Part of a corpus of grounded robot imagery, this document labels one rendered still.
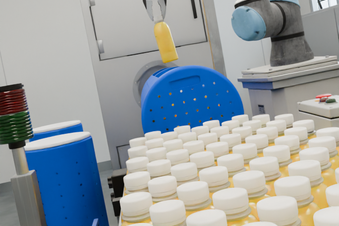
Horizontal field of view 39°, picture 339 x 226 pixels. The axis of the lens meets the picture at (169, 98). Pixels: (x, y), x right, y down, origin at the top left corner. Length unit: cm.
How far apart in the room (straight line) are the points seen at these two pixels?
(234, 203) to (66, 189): 135
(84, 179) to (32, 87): 457
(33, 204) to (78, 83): 547
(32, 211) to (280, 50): 108
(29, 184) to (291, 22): 109
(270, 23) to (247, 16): 8
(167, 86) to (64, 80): 507
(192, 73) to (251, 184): 75
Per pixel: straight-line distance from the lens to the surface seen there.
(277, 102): 159
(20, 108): 87
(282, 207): 47
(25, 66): 637
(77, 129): 254
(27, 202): 90
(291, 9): 169
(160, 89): 130
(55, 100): 634
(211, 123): 113
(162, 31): 198
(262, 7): 159
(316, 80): 162
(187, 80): 131
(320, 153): 67
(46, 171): 183
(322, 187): 62
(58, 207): 185
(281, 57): 169
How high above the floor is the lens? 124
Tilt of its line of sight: 4 degrees down
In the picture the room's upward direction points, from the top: 10 degrees counter-clockwise
